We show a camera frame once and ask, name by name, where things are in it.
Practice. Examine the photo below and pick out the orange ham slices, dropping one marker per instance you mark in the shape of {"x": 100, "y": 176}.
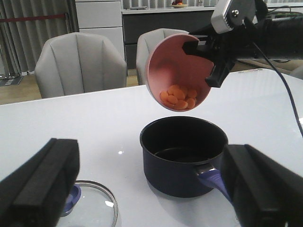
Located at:
{"x": 179, "y": 98}

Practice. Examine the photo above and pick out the right grey chair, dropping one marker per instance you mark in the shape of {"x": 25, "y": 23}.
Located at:
{"x": 146, "y": 44}

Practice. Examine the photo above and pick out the dark grey counter cabinet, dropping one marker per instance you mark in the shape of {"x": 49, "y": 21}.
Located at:
{"x": 137, "y": 22}

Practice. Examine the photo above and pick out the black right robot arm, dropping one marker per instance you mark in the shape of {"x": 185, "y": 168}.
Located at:
{"x": 282, "y": 38}

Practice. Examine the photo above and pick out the grey chair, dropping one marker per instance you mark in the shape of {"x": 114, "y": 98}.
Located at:
{"x": 77, "y": 63}
{"x": 146, "y": 44}

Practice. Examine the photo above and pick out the dark blue saucepan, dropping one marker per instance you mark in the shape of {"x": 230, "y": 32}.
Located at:
{"x": 182, "y": 156}

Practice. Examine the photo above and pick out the white drawer cabinet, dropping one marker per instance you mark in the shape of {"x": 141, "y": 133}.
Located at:
{"x": 102, "y": 17}

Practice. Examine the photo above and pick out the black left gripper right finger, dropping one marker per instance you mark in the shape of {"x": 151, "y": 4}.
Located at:
{"x": 263, "y": 192}

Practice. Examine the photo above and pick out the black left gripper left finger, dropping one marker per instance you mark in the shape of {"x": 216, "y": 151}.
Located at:
{"x": 34, "y": 195}

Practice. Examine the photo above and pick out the red barrier belt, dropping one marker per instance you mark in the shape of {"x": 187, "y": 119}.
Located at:
{"x": 22, "y": 19}

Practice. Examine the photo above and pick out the fruit plate on counter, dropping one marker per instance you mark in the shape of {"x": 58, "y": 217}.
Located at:
{"x": 178, "y": 4}

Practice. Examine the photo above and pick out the pink bowl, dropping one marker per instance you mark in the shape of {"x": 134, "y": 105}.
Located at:
{"x": 168, "y": 65}

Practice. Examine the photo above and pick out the left grey chair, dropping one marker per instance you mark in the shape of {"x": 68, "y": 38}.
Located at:
{"x": 77, "y": 63}

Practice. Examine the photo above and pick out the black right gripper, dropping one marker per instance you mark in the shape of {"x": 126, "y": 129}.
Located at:
{"x": 242, "y": 43}

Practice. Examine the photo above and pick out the silver camera on right gripper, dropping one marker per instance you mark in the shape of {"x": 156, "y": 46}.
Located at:
{"x": 229, "y": 14}

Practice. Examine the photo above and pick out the glass lid with blue knob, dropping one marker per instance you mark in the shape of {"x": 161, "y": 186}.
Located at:
{"x": 89, "y": 204}

